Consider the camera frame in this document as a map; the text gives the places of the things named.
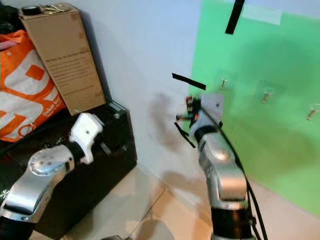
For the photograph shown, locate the forked black tape strip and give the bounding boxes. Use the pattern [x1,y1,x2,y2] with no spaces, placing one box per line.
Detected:
[174,122,197,149]

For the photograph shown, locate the black bag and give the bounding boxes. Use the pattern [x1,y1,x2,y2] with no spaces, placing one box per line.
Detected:
[0,6,23,36]

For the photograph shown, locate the gold keys bunch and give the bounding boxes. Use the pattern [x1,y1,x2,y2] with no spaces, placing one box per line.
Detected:
[41,4,71,15]

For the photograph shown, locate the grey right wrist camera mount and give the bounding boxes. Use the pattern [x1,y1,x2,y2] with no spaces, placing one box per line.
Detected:
[191,92,225,137]

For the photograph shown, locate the black round cap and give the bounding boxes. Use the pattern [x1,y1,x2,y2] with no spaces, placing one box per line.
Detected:
[24,5,42,17]

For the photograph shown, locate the green wall sheet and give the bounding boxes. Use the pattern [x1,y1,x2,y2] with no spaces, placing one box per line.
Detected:
[187,0,320,218]

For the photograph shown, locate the short black tape strip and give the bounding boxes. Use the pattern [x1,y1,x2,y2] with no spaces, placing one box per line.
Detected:
[172,73,207,91]

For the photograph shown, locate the long black tape strip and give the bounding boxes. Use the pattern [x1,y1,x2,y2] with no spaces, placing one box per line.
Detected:
[225,0,246,36]

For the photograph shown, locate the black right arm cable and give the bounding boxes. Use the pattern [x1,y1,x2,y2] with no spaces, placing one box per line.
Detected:
[222,117,268,240]

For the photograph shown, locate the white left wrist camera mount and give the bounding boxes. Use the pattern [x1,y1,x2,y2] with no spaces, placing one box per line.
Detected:
[69,113,105,165]

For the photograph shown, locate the brown cardboard box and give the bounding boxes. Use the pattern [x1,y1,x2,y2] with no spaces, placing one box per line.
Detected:
[19,4,107,116]

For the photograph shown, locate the black glossy cabinet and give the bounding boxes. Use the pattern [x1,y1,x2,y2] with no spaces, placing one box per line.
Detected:
[0,101,138,240]

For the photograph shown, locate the clear adhesive wall hook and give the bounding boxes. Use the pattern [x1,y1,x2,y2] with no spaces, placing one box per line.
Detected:
[218,76,231,91]
[307,103,320,121]
[260,88,275,104]

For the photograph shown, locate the orange and white shopping bag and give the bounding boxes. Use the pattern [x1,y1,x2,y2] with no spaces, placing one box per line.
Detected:
[0,29,65,143]

